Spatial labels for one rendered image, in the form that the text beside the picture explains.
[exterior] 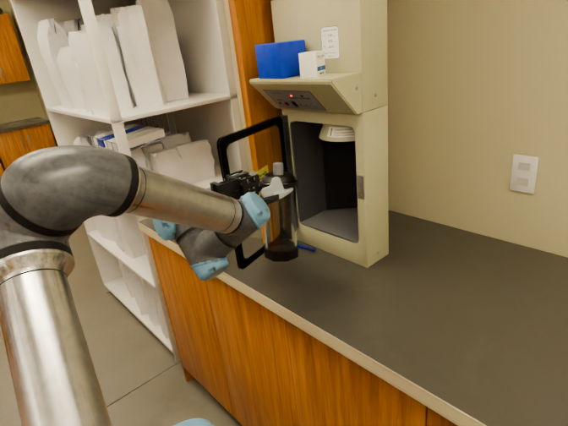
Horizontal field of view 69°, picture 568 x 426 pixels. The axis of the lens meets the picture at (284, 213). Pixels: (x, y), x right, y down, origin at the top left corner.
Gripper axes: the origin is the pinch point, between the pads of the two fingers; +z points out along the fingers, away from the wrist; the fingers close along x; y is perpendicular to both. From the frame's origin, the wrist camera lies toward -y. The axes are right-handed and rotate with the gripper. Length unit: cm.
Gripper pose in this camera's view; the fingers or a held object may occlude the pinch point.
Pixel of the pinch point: (277, 188)
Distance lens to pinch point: 113.6
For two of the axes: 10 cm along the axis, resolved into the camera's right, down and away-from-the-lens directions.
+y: -1.0, -9.2, -3.8
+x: -6.7, -2.2, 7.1
